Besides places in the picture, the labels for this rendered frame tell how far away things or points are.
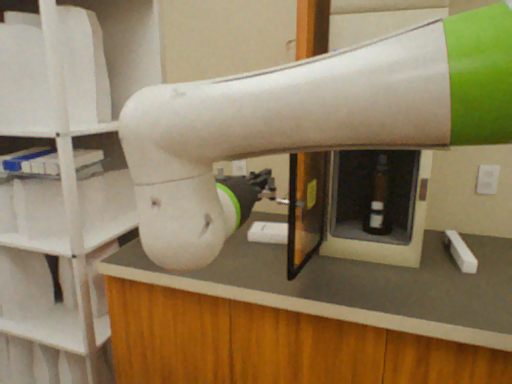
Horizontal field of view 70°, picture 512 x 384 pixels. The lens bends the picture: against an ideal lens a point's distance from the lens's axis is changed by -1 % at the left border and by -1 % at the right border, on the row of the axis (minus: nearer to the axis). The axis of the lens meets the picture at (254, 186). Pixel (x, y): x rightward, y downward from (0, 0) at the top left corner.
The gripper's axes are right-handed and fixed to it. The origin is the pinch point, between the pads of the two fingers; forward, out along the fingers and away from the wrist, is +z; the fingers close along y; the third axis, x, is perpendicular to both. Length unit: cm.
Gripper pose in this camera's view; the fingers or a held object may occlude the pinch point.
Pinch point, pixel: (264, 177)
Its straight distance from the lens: 79.3
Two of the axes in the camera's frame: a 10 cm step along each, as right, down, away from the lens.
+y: -9.5, -0.7, 3.2
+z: 3.2, -2.2, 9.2
